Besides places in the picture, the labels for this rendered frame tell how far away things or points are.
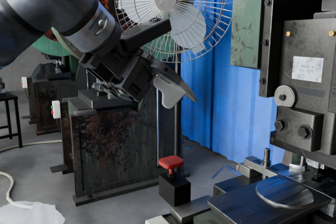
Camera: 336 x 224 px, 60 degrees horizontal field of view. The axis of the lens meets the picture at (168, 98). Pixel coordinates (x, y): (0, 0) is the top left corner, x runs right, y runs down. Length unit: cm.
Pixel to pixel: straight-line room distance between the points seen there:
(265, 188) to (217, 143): 217
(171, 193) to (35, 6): 66
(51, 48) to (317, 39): 306
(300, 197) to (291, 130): 15
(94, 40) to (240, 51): 43
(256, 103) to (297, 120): 178
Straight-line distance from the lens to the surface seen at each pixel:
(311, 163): 81
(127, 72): 49
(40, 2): 43
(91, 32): 44
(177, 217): 89
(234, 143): 274
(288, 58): 73
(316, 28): 70
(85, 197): 224
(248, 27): 75
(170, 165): 89
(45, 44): 347
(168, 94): 52
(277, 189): 76
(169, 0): 132
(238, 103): 262
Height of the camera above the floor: 113
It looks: 12 degrees down
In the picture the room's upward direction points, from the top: straight up
